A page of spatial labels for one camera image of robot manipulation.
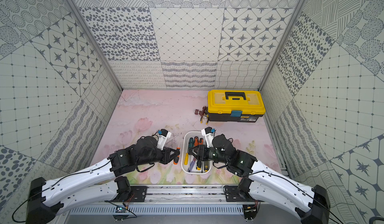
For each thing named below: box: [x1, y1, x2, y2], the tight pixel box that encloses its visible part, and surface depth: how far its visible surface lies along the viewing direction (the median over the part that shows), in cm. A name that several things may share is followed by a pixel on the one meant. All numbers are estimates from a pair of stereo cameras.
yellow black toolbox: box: [207, 89, 266, 123], surface depth 93 cm
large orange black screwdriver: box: [194, 136, 199, 147], surface depth 92 cm
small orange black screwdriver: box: [173, 141, 181, 165], surface depth 71 cm
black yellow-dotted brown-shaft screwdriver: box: [204, 160, 209, 172], surface depth 83 cm
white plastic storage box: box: [181, 131, 212, 175], surface depth 85 cm
